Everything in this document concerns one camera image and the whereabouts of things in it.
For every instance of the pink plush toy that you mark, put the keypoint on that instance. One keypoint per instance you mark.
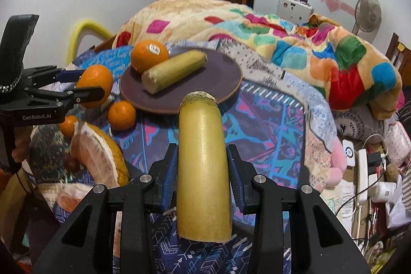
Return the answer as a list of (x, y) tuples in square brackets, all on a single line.
[(338, 161)]

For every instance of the white power strip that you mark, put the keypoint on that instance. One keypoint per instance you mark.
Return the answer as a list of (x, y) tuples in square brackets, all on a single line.
[(362, 174)]

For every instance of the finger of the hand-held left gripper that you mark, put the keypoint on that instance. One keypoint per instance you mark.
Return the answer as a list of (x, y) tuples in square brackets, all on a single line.
[(86, 95), (69, 75)]

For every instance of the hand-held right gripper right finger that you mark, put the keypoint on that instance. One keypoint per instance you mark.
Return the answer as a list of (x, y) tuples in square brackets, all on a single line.
[(236, 178)]

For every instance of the blue patterned bedsheet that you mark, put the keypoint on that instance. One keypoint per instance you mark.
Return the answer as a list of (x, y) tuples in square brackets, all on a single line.
[(273, 123)]

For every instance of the white power adapter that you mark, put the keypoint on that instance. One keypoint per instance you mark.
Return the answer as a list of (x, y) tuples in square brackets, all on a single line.
[(383, 190)]

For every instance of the short peeled sugarcane piece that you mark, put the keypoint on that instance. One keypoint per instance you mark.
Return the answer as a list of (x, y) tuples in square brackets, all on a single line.
[(173, 71)]

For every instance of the white standing fan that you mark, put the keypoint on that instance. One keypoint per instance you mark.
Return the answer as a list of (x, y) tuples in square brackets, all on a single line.
[(367, 14)]

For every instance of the plain large orange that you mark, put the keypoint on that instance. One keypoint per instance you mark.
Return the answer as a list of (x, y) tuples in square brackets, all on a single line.
[(94, 78)]

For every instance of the white round device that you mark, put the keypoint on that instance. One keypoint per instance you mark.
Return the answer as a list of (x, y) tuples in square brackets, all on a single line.
[(348, 152)]

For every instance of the small peeled pomelo piece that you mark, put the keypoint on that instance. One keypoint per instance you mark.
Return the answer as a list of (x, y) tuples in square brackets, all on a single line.
[(69, 201)]

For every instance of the brown round plate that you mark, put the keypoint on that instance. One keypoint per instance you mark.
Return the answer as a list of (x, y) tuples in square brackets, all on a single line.
[(212, 81)]

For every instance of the grey patterned pillow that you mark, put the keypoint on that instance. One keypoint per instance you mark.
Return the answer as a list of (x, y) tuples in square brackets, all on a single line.
[(356, 124)]

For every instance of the pink patterned bag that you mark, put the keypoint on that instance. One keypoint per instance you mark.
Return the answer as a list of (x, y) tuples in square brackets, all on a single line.
[(398, 142)]

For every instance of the long peeled sugarcane piece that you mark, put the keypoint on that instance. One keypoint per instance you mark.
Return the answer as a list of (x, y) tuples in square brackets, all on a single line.
[(203, 165)]

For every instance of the large orange with sticker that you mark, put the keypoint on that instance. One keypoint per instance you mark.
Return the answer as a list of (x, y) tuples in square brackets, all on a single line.
[(144, 57)]

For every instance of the large peeled pomelo piece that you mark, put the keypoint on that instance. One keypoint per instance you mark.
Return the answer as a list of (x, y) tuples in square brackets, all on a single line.
[(96, 152)]

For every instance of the person's left hand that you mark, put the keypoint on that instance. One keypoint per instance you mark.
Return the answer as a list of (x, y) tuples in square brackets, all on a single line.
[(20, 145)]

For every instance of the colourful patchwork blanket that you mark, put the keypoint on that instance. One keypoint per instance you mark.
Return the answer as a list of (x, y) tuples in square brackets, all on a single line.
[(289, 46)]

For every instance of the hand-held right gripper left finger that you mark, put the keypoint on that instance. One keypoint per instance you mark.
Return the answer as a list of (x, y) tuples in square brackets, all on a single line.
[(171, 172)]

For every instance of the yellow foam tube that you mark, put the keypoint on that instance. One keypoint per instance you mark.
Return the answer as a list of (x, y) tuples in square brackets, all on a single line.
[(75, 33)]

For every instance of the silver metal case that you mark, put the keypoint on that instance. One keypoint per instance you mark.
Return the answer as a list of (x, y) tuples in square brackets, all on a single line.
[(293, 7)]

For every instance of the small mandarin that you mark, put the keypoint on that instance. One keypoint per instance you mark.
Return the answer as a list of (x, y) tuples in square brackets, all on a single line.
[(68, 128), (122, 116)]

